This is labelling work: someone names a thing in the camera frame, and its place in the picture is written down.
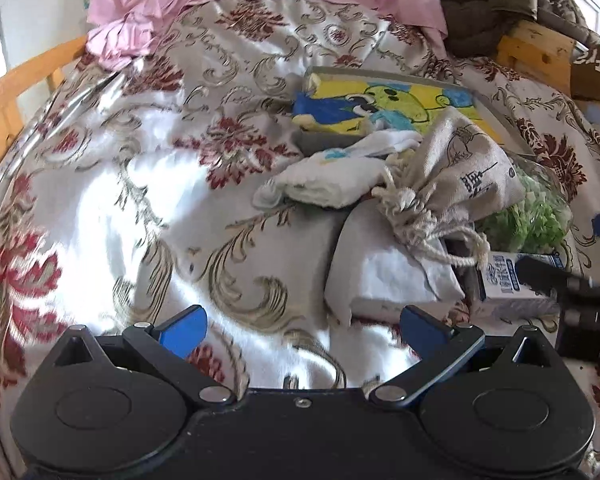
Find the wooden box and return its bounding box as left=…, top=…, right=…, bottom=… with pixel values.
left=496, top=20, right=578, bottom=96

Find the bag of green pieces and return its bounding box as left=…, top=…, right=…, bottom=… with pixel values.
left=475, top=155, right=573, bottom=256

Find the tissue paper pack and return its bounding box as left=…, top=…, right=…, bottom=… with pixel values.
left=324, top=204, right=466, bottom=327

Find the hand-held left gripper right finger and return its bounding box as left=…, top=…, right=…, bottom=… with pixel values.
left=369, top=305, right=565, bottom=407

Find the linen drawstring bag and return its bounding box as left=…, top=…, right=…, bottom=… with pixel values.
left=372, top=107, right=526, bottom=268

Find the olive quilted jacket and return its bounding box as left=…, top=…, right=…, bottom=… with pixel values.
left=432, top=0, right=600, bottom=58

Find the brown printed box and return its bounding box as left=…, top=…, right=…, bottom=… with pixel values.
left=570, top=40, right=600, bottom=103

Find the white printed sock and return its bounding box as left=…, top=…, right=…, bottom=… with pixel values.
left=252, top=152, right=388, bottom=209

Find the floral satin bedspread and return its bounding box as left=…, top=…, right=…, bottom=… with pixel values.
left=0, top=0, right=600, bottom=480

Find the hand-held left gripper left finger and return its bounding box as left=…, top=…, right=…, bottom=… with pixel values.
left=47, top=305, right=237, bottom=407

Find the white and blue carton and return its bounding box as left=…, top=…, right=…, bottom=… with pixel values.
left=472, top=251, right=566, bottom=318

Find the cartoon print towel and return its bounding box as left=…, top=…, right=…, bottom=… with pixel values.
left=292, top=74, right=476, bottom=136

